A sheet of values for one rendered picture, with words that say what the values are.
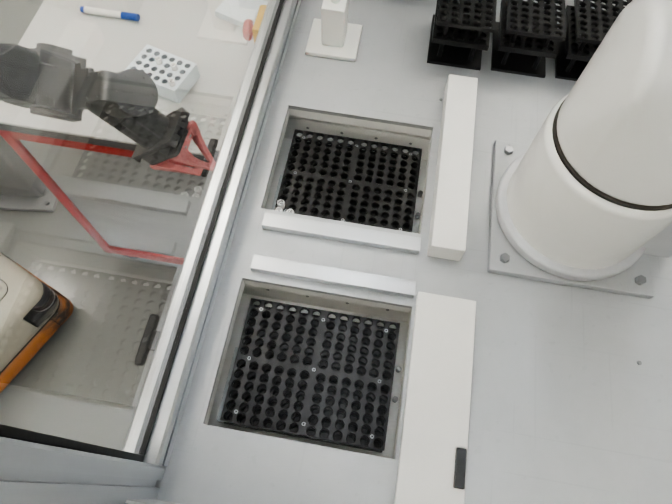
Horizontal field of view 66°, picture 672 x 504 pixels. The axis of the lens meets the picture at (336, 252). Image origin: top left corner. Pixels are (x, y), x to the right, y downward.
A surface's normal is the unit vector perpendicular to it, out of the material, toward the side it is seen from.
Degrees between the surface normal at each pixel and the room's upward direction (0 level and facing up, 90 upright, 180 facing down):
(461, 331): 0
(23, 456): 90
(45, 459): 90
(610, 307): 0
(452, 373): 0
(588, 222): 90
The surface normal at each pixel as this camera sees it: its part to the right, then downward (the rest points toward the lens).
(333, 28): -0.17, 0.89
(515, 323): 0.03, -0.42
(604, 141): -0.82, 0.52
